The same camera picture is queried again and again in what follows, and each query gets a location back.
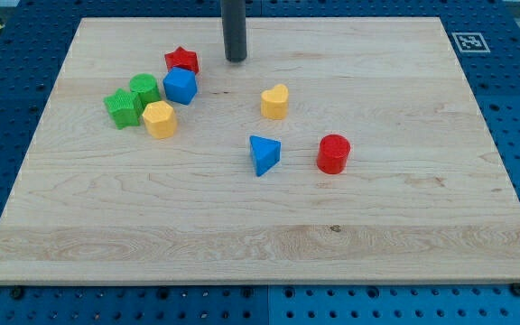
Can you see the green star block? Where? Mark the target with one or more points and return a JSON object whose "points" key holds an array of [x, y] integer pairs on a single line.
{"points": [[124, 108]]}

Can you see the green cylinder block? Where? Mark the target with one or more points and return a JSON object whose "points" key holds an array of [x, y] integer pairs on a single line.
{"points": [[146, 87]]}

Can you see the white fiducial marker tag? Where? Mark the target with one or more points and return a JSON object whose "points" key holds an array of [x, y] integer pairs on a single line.
{"points": [[470, 42]]}

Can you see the yellow hexagon block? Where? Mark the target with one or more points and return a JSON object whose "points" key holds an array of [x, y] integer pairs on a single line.
{"points": [[160, 119]]}

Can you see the blue cube block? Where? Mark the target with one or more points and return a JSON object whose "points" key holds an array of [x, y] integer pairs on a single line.
{"points": [[180, 85]]}

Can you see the light wooden board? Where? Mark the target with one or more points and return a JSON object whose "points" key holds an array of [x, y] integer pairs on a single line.
{"points": [[424, 198]]}

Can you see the blue triangle block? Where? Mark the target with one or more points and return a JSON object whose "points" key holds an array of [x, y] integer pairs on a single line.
{"points": [[265, 153]]}

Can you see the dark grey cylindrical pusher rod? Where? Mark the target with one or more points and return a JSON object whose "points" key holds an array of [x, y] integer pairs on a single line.
{"points": [[233, 17]]}

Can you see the red star block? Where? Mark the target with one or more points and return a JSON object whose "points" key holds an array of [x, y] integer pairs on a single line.
{"points": [[184, 59]]}

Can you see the yellow heart block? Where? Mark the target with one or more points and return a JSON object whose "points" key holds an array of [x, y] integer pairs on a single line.
{"points": [[274, 102]]}

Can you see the red cylinder block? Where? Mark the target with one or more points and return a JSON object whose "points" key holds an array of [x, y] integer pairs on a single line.
{"points": [[333, 154]]}

